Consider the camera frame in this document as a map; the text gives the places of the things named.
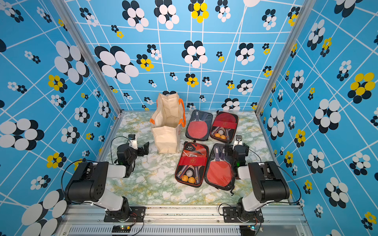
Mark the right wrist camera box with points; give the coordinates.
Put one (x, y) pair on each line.
(238, 140)

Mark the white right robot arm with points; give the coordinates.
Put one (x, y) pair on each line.
(269, 185)

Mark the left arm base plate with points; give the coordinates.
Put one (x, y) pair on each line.
(132, 215)

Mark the ping pong set case three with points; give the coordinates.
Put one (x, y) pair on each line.
(192, 164)

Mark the aluminium corner post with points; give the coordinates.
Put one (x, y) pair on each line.
(291, 40)
(78, 38)

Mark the aluminium right corner post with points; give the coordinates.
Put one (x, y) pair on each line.
(291, 40)

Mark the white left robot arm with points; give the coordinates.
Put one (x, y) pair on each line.
(88, 184)

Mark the controller board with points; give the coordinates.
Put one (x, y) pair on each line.
(248, 230)
(121, 229)

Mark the left controller board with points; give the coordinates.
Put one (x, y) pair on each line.
(121, 229)

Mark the ping pong set case one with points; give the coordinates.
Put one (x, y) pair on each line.
(199, 126)

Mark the aluminium front rail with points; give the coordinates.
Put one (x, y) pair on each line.
(182, 220)

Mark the ping pong set case two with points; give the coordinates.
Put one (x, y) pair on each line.
(224, 127)

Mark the beige canvas tote bag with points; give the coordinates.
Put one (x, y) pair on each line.
(167, 122)

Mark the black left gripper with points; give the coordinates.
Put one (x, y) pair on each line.
(141, 153)

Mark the aluminium left corner post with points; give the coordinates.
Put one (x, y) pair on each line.
(78, 38)

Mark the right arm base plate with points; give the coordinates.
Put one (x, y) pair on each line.
(234, 215)

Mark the right controller board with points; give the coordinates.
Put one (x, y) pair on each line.
(248, 230)

